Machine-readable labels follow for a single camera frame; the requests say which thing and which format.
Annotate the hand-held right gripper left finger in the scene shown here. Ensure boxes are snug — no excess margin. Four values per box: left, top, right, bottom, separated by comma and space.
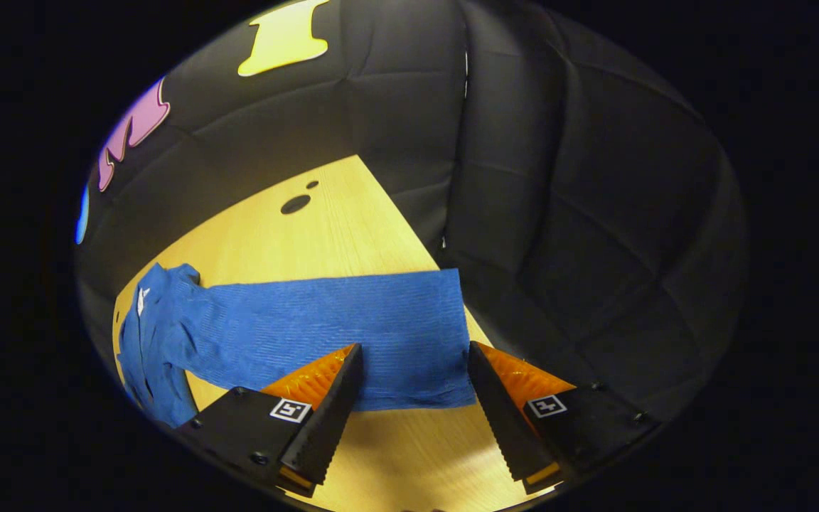
175, 343, 364, 498

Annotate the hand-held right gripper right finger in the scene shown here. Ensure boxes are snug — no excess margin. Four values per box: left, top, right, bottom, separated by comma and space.
468, 341, 655, 495

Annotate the blue button shirt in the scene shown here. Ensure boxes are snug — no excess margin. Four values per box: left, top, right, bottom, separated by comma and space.
117, 263, 478, 427

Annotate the black backdrop cloth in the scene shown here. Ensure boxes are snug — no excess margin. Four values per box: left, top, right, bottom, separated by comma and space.
74, 0, 748, 456

